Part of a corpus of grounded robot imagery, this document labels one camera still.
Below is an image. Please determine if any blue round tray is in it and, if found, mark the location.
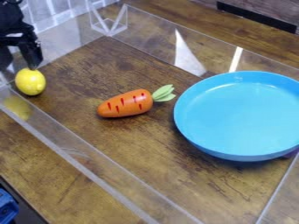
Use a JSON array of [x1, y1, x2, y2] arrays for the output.
[[173, 71, 299, 161]]

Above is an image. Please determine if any blue plastic object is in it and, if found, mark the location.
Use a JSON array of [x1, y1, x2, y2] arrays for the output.
[[0, 188, 19, 224]]

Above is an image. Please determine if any clear acrylic enclosure wall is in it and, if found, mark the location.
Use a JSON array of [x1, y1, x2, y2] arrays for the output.
[[0, 0, 299, 224]]

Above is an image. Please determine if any orange toy carrot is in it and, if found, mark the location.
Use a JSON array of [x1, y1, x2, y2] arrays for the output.
[[97, 84, 175, 118]]

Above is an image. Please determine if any yellow toy lemon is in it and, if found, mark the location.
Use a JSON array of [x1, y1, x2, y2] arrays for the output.
[[15, 68, 47, 95]]

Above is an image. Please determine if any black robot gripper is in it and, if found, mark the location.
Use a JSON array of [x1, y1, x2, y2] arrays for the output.
[[0, 0, 43, 72]]

